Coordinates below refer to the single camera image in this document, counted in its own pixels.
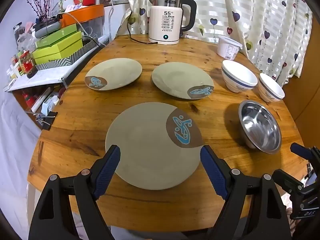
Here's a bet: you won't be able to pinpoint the black binder clip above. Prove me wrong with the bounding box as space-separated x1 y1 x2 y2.
35 110 58 131

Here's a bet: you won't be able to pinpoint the stainless steel bowl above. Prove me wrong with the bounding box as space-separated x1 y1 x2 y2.
238 100 282 155

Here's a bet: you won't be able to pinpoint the small white bottle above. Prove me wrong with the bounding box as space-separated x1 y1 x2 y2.
9 64 20 79

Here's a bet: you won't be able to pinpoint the red bottle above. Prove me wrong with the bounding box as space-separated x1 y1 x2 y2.
22 92 35 110

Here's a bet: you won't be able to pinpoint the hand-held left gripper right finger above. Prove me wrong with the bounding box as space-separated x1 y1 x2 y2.
199 144 293 240

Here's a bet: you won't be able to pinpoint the clear plastic bag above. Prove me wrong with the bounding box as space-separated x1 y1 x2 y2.
16 31 35 53

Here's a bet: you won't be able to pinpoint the chevron-patterned box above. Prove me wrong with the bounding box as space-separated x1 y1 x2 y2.
35 39 99 71

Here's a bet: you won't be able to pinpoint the black kettle cable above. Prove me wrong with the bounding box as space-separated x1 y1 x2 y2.
126 10 152 44

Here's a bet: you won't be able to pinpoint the white electric kettle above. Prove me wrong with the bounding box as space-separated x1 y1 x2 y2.
147 0 197 46

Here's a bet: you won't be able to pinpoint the white cable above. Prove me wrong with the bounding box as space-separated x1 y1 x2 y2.
59 11 105 47

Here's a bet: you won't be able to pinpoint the purple decorative branches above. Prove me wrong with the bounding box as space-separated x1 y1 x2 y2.
21 0 54 20

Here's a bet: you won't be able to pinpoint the large grey-green fish plate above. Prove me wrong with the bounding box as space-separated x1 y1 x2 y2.
105 102 204 190

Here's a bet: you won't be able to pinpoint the grey oval device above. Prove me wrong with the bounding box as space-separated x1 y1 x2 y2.
34 15 63 38

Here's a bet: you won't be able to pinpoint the lime green box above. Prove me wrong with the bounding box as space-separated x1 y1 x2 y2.
32 31 83 65

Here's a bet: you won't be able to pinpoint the heart-print striped curtain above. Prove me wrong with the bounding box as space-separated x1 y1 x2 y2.
124 0 314 85

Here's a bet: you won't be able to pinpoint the white plastic tub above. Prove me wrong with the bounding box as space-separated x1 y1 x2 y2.
216 35 243 61

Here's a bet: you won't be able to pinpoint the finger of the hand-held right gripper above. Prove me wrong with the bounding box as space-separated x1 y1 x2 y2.
272 169 305 193
290 142 320 164

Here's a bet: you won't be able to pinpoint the orange-lidded clear storage bin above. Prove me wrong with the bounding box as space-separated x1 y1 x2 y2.
60 4 104 38

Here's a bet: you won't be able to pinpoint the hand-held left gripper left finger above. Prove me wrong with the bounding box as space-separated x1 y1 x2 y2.
28 144 121 240

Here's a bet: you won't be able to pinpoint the large white blue-banded bowl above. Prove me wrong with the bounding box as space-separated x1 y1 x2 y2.
221 59 258 93

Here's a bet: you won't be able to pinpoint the white paper roll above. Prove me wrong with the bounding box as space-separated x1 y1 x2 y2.
30 87 52 112

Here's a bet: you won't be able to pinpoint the red-labelled jar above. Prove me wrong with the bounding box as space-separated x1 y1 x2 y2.
19 50 37 78

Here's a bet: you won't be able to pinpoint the dark green flat box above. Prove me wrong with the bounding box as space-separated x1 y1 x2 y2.
35 24 78 48

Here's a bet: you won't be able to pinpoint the small white blue-banded bowl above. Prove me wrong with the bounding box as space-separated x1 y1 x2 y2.
258 73 285 103

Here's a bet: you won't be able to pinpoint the white shelf board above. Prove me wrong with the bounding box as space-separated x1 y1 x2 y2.
3 35 110 92

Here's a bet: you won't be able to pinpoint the tissue pack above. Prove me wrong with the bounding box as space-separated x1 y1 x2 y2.
41 95 59 117

